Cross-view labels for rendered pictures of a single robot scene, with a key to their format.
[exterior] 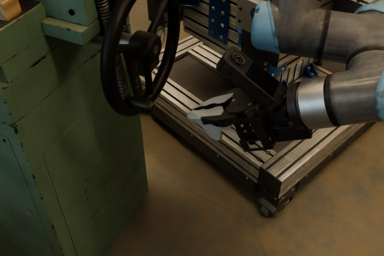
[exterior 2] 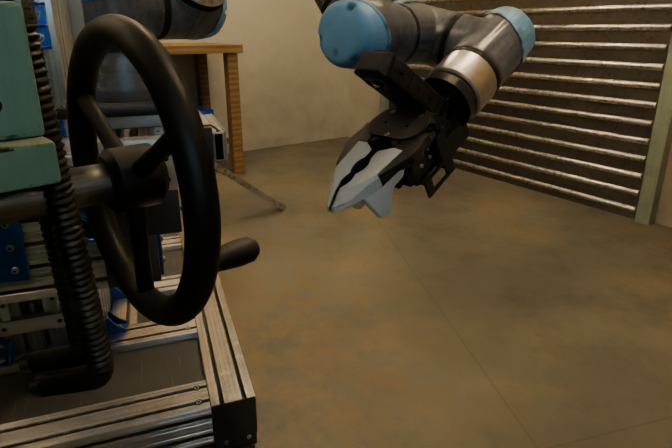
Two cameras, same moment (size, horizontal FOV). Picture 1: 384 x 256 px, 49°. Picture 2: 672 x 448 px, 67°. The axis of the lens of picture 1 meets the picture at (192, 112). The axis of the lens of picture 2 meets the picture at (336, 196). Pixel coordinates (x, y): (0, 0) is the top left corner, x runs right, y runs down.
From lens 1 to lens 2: 0.66 m
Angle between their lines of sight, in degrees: 61
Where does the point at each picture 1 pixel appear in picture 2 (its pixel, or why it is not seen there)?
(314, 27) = (405, 12)
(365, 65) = (478, 23)
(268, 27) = (378, 19)
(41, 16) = not seen: outside the picture
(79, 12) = (19, 98)
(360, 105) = (512, 51)
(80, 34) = (50, 147)
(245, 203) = not seen: outside the picture
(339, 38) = (425, 20)
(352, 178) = (259, 368)
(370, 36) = (441, 12)
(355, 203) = (291, 383)
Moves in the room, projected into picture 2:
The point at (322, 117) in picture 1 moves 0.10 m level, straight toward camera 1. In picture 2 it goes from (492, 83) to (581, 90)
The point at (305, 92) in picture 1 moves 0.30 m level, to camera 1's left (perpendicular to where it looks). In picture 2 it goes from (465, 66) to (388, 98)
